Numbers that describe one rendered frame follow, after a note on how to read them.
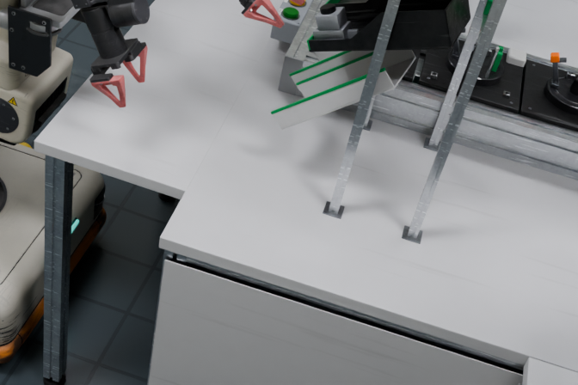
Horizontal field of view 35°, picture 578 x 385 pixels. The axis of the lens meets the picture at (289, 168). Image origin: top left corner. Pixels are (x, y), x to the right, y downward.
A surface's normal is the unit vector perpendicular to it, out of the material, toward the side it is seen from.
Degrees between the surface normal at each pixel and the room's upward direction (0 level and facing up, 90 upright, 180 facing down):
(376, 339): 90
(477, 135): 90
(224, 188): 0
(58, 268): 90
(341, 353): 90
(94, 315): 0
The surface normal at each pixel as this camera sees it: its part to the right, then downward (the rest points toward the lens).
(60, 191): -0.27, 0.58
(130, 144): 0.18, -0.75
